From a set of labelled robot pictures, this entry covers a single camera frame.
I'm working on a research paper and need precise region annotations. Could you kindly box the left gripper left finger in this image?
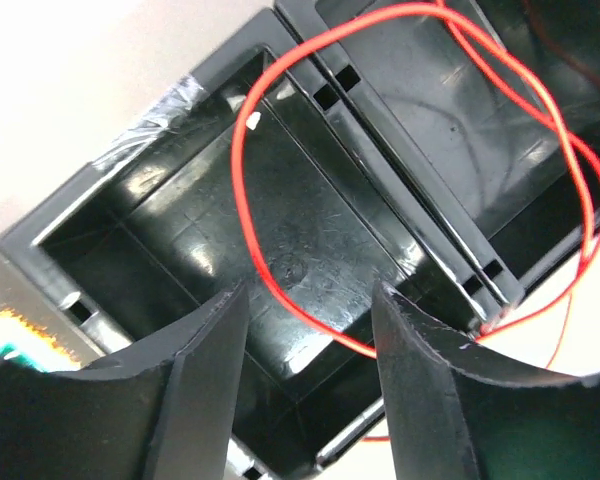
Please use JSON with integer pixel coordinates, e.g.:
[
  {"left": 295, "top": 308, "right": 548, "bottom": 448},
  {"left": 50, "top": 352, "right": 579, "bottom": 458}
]
[{"left": 0, "top": 286, "right": 248, "bottom": 479}]

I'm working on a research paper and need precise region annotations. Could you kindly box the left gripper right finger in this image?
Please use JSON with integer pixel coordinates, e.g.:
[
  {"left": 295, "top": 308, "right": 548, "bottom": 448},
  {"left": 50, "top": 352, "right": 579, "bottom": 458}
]
[{"left": 371, "top": 282, "right": 600, "bottom": 480}]

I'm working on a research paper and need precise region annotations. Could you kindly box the orange thin cable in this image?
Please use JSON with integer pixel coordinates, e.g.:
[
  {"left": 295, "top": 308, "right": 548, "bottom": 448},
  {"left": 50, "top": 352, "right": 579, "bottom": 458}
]
[{"left": 522, "top": 0, "right": 600, "bottom": 101}]

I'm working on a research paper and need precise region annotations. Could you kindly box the teal sponge on black tray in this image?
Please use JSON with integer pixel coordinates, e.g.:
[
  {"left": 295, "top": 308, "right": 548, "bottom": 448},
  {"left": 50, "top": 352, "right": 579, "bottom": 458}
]
[{"left": 0, "top": 239, "right": 106, "bottom": 374}]

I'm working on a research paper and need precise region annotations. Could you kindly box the black compartment organizer bin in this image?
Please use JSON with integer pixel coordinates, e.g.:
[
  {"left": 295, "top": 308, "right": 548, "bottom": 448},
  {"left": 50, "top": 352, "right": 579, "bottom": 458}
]
[{"left": 0, "top": 1, "right": 583, "bottom": 479}]

